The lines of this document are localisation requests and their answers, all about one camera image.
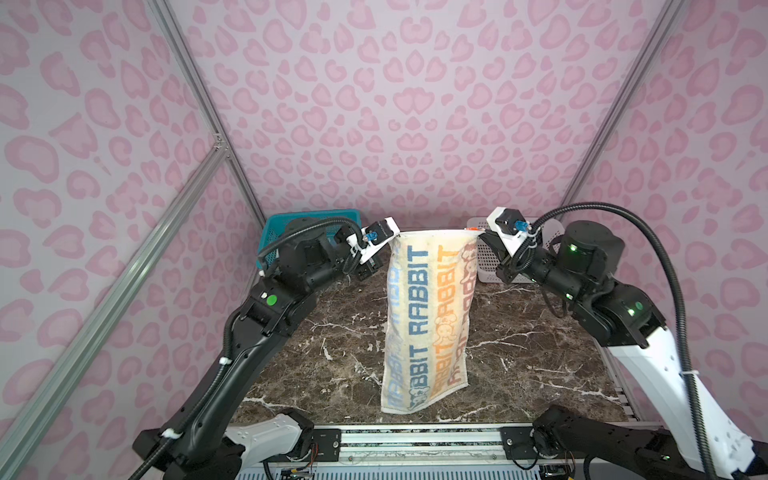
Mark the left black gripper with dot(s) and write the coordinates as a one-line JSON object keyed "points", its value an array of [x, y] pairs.
{"points": [[368, 268]]}

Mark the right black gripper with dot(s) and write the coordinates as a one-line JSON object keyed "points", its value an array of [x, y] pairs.
{"points": [[507, 263]]}

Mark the grey patterned towel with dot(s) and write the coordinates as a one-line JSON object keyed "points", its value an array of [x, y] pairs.
{"points": [[431, 283]]}

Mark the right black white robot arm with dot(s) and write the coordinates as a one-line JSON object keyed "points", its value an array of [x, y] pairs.
{"points": [[621, 318]]}

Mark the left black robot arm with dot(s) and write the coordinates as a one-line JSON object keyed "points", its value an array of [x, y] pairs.
{"points": [[309, 256]]}

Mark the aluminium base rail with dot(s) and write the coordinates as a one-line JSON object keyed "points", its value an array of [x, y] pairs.
{"points": [[418, 451]]}

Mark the right corner aluminium post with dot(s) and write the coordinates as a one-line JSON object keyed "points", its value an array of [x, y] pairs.
{"points": [[664, 26]]}

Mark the corner aluminium post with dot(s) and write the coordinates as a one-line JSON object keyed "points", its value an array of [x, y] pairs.
{"points": [[181, 52], [664, 26]]}

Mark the left corner aluminium post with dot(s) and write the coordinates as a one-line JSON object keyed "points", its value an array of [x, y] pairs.
{"points": [[181, 52]]}

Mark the diagonal aluminium frame bar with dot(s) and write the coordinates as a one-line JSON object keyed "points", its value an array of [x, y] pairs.
{"points": [[40, 412]]}

